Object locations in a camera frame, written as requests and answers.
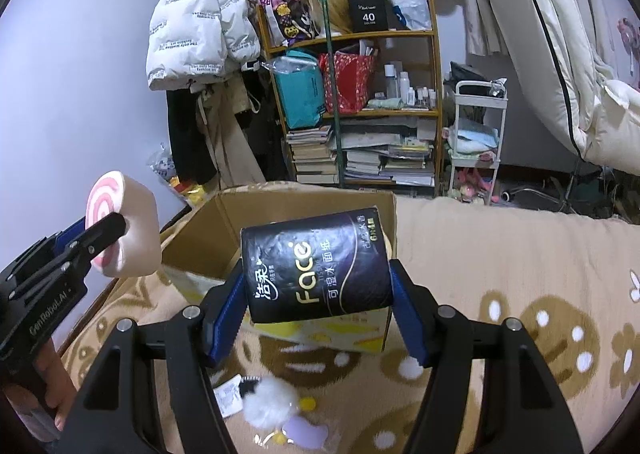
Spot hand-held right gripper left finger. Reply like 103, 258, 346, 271
60, 267, 251, 454

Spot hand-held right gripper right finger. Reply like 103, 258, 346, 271
387, 259, 586, 454

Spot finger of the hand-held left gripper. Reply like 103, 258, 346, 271
49, 216, 89, 256
66, 212, 127, 278

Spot pink swirl foam roll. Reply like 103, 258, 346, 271
85, 171, 162, 279

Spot printed cardboard box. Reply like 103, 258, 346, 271
160, 181, 399, 356

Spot black tissue pack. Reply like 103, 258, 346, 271
240, 207, 396, 326

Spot lilac soft toy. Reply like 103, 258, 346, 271
281, 415, 332, 451

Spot person's left hand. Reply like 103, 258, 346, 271
30, 337, 77, 431

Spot white label tag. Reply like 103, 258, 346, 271
213, 380, 247, 420

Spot pile of colourful snack bags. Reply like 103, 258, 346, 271
146, 143, 207, 208

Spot white fluffy plush toy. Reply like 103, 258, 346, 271
241, 375, 302, 431

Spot black coat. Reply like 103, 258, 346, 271
166, 86, 217, 186

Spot pink toys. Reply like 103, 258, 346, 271
449, 167, 497, 201

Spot beige coat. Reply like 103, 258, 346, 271
194, 78, 267, 188

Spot wide pile of books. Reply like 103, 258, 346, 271
342, 115, 437, 188

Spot tall stack of books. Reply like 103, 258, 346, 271
285, 125, 342, 186

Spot light blue folded cloth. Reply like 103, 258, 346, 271
445, 118, 501, 156

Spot white trolley cart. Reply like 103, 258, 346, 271
441, 80, 509, 206

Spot white puffer jacket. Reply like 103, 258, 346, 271
145, 0, 262, 92

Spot row of white cosmetic bottles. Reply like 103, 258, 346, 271
381, 62, 438, 110

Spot green pole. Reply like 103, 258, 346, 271
315, 0, 349, 188

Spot teal bag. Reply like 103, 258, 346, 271
269, 49, 327, 130

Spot wooden shelf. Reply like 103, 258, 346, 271
255, 0, 447, 198

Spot red patterned bag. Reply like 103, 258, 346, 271
318, 50, 377, 115

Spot black item on cart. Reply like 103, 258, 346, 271
446, 61, 507, 98

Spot purple printed bag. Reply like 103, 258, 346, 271
257, 0, 317, 42

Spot black box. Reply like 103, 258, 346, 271
347, 0, 394, 34

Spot blonde wig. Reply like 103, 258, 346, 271
301, 0, 359, 38

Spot cream padded chair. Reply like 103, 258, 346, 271
471, 0, 640, 171

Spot tangle of cables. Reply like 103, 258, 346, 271
547, 168, 633, 226

